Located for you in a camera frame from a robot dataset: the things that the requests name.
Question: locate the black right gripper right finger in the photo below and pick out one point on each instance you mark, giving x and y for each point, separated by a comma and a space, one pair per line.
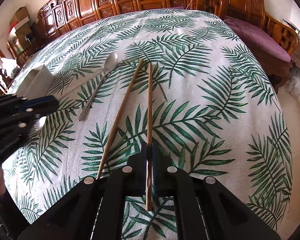
205, 208

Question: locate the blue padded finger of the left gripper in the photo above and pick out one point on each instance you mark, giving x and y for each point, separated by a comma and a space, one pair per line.
43, 106

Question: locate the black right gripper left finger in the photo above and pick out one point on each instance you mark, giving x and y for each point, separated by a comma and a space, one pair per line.
94, 208

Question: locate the brown wooden chopstick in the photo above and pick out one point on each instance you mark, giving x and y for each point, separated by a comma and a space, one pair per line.
149, 143
113, 130

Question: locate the silver metal spoon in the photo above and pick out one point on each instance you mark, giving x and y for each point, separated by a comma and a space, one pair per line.
109, 65

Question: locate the silver metal fork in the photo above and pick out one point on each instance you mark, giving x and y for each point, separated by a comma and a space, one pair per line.
38, 125

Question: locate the cardboard boxes stack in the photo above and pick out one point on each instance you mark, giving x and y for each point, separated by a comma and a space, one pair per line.
19, 26

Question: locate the carved wooden bench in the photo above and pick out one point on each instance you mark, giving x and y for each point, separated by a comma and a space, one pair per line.
58, 17

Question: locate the palm leaf print tablecloth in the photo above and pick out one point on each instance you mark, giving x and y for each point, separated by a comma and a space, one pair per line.
215, 112

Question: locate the purple bench cushion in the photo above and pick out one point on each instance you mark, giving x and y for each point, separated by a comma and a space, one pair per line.
255, 37

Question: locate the wooden armchair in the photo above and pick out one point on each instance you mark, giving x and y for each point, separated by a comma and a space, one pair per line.
216, 7

